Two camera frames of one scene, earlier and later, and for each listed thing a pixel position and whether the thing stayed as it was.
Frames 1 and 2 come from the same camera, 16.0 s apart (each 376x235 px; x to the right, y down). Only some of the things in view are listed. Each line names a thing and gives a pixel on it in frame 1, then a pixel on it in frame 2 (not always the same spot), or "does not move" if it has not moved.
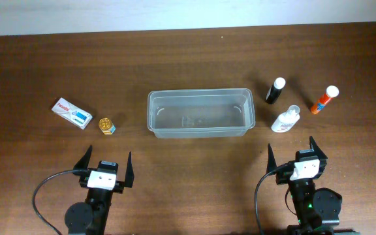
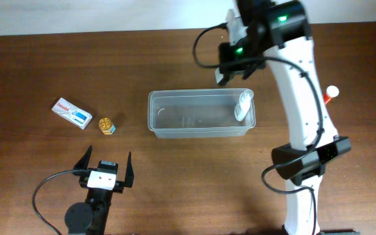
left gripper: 119,185 does not move
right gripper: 322,157 -> 227,67
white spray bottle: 286,121 -> 243,105
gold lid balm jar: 106,126 does not move
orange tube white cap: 331,91 does not move
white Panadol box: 72,113 does not move
